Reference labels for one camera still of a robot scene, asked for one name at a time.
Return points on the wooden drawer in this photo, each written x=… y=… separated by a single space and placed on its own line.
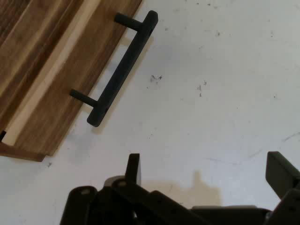
x=70 y=77

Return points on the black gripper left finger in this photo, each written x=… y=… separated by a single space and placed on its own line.
x=112 y=206

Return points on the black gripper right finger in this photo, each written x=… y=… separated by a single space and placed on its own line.
x=286 y=178

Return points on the brown wooden cabinet box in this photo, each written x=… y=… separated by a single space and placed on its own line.
x=25 y=39

